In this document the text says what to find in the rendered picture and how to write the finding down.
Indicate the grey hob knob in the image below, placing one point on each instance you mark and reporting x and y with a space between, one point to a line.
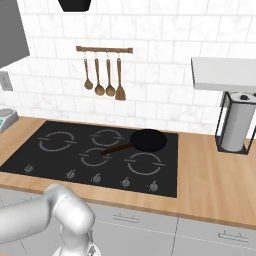
70 174
126 182
96 178
153 186
29 168

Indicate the white paper towel roll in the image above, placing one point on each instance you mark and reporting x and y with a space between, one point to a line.
237 123

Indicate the grey kitchen scale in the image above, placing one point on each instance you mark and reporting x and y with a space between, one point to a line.
6 118

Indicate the black range hood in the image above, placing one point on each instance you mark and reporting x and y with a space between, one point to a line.
75 5

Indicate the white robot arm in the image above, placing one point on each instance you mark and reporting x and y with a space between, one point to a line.
70 213

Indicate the black frying pan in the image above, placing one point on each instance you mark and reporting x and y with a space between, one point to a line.
148 140

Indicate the black glass hob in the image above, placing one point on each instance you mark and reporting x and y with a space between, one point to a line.
100 156

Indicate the wooden spatula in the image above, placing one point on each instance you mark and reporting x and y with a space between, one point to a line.
120 81

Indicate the grey wall cabinet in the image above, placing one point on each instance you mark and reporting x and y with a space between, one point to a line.
11 31

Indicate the wooden utensil rail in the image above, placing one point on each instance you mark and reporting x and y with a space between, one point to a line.
104 49

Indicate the grey drawer front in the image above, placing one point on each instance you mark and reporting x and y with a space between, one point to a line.
15 196
216 238
133 221

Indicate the small wooden spoon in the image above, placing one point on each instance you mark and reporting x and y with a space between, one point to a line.
88 75

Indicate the white wall shelf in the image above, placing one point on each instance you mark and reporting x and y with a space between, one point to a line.
223 74

